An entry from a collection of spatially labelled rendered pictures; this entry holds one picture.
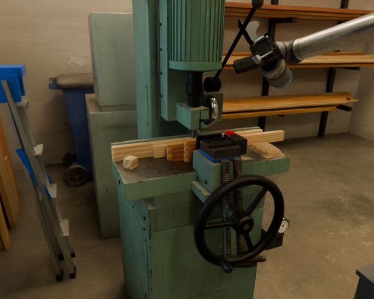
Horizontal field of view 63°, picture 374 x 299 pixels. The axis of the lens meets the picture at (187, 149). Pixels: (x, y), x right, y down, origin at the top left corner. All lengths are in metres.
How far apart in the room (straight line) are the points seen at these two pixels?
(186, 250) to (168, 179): 0.29
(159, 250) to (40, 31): 2.58
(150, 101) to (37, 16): 2.19
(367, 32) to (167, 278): 1.04
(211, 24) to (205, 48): 0.07
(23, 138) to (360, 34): 1.42
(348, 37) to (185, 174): 0.72
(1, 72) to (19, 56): 1.72
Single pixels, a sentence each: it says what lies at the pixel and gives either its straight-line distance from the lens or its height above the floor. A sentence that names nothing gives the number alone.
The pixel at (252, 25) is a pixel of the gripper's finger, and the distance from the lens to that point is 1.09.
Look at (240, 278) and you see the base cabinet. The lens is 1.32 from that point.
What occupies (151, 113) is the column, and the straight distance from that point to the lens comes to 1.21.
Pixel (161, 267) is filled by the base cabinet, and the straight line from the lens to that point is 1.10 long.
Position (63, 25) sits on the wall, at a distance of 3.24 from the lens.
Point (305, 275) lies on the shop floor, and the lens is 2.04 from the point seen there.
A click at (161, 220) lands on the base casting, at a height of 0.75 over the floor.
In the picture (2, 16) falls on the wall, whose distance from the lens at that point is 3.29.
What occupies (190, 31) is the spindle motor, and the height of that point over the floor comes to 1.31.
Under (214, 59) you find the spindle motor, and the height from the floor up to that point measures 1.23.
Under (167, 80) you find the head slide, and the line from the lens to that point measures 1.11.
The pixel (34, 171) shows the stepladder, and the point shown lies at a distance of 1.64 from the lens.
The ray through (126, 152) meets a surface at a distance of 1.05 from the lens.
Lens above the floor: 1.30
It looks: 20 degrees down
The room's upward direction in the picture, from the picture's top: 1 degrees clockwise
